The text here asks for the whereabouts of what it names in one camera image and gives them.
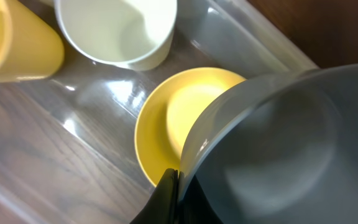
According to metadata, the yellow plastic cup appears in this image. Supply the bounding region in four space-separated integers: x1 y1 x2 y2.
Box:
0 0 64 83

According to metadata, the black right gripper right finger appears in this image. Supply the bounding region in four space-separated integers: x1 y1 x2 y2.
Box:
177 177 223 224

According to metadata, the yellow plastic bowl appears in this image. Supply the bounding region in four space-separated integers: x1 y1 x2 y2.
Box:
134 67 245 186

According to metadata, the clear plastic container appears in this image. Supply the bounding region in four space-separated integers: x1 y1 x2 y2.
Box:
0 1 315 223

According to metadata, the white plastic cup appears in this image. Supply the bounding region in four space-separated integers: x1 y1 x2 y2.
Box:
53 0 178 71

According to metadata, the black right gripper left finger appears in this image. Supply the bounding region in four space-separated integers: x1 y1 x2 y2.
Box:
130 169 178 224

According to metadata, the light blue plastic bowl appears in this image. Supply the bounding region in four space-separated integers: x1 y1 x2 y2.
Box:
178 64 358 223

